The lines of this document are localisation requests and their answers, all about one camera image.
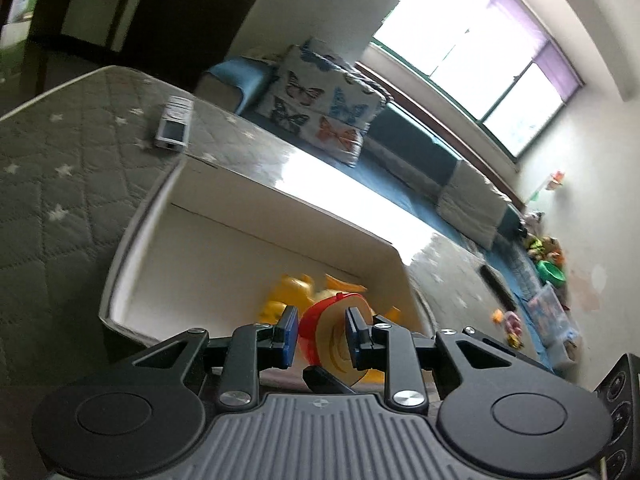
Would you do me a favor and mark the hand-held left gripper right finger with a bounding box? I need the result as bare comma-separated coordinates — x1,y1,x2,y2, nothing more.
345,306,541,412

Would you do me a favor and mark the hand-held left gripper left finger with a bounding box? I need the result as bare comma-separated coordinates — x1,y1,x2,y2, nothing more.
131,305,302,409

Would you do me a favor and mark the yellow plush chick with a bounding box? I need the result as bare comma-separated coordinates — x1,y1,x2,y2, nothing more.
324,273,404,387

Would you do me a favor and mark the white storage box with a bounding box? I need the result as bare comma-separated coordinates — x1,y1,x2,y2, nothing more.
97,152,436,361

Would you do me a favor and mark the clear plastic toy bin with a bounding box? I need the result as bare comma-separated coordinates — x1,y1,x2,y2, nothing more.
526,281,582,362

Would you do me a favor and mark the black remote control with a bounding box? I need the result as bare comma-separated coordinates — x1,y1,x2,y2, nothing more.
478,264,519,312

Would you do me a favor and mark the green plastic bowl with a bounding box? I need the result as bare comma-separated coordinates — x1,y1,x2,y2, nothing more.
536,259,567,287

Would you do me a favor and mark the grey sofa cushion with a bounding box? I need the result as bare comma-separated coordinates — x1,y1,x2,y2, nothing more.
436,159,514,252

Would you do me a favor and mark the pile of colourful toys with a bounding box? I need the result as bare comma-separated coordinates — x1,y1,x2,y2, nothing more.
519,209,567,266

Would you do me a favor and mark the dark teal sofa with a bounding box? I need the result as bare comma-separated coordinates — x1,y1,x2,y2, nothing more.
204,56,583,378

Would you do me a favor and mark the large butterfly print pillow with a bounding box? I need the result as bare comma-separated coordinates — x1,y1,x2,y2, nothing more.
256,41,379,169

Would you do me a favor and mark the white remote control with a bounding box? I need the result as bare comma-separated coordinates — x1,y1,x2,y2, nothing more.
153,94,196,150

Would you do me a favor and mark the small butterfly print pillow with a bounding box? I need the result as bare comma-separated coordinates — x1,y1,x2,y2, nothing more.
327,52,393,108

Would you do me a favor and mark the blue sofa cushion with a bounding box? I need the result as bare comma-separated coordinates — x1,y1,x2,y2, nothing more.
206,57,275,112

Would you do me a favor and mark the grey quilted star table cover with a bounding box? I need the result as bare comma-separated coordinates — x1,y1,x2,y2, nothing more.
0,65,543,393

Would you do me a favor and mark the green framed window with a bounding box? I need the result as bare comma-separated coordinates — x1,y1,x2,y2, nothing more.
371,0,585,159

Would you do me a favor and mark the dark wooden door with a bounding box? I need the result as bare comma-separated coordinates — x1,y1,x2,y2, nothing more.
120,0,282,95

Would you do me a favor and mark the purple curtain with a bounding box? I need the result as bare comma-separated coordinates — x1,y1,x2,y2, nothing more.
486,0,582,107

